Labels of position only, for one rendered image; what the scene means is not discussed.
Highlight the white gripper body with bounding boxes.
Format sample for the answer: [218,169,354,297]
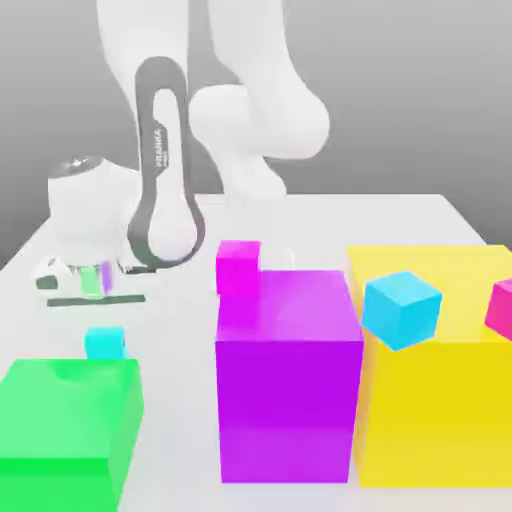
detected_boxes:
[44,292,148,318]

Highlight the small cyan cube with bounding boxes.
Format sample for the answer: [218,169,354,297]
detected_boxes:
[83,325,129,361]

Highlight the small magenta cube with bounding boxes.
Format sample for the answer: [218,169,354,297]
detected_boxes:
[215,239,262,298]

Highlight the small blue cube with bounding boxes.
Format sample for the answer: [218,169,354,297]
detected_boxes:
[361,270,444,353]

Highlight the small pink cube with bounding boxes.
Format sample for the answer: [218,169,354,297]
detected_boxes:
[484,278,512,342]

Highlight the large green box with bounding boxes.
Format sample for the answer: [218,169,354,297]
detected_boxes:
[0,357,146,512]

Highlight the large purple box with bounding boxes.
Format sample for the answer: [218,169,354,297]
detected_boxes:
[214,269,366,485]

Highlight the large yellow box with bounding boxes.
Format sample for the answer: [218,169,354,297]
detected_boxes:
[346,244,512,490]

